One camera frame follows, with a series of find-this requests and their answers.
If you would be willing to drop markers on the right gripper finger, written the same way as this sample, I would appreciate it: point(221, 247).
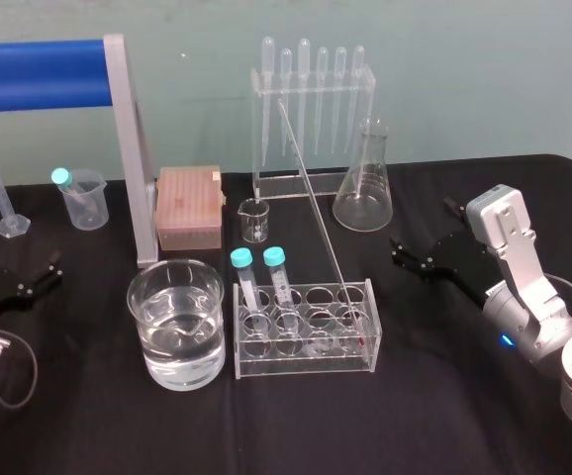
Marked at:
point(456, 213)
point(414, 262)

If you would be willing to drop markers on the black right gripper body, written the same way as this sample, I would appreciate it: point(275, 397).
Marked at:
point(456, 257)

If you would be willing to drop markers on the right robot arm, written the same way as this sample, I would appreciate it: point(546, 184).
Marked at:
point(518, 277)

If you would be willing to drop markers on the clear plastic beaker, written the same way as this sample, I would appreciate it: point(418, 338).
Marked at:
point(90, 208)

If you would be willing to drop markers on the glass thermometer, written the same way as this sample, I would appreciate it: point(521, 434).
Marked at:
point(315, 208)

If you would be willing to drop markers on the teal capped centrifuge tube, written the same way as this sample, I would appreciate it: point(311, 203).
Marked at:
point(242, 259)
point(275, 258)

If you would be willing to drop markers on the clear acrylic test tube rack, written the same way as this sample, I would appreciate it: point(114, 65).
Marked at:
point(311, 363)

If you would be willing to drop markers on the clear acrylic pipette rack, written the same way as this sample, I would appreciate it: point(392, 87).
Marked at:
point(291, 185)

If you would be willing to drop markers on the large glass beaker with water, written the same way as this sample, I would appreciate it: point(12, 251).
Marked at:
point(179, 341)

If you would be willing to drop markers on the small glass beaker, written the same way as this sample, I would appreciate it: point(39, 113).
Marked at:
point(255, 222)

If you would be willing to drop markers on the blue cylinder tube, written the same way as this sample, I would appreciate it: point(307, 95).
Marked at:
point(33, 74)

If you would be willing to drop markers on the clear plastic graduated cylinder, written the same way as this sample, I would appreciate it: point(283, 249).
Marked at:
point(6, 208)

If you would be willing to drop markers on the glass conical flask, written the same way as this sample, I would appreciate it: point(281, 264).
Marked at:
point(362, 208)

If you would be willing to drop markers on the grey upright stand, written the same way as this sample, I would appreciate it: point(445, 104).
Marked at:
point(135, 163)

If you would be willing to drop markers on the black table cloth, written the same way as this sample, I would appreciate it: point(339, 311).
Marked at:
point(414, 396)

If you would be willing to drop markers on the pink pipette tip box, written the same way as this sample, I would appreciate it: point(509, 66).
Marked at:
point(187, 208)

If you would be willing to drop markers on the clear plastic pipette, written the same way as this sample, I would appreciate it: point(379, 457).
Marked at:
point(358, 59)
point(286, 62)
point(267, 54)

